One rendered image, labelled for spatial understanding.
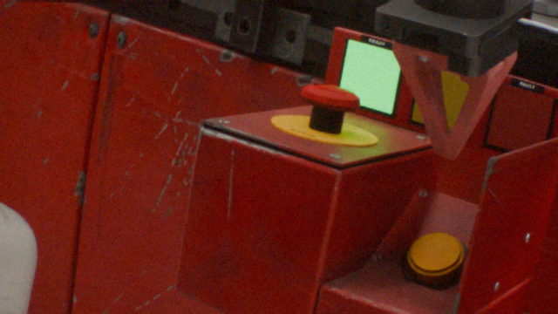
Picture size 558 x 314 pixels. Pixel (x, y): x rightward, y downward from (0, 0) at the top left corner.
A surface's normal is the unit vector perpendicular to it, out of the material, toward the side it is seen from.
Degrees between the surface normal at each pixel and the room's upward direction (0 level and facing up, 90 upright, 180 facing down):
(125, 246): 90
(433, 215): 35
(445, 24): 14
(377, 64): 90
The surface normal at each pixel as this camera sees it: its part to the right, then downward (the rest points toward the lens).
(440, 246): -0.15, -0.73
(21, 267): 0.74, 0.29
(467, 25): 0.04, -0.90
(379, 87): -0.52, 0.11
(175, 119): -0.69, 0.04
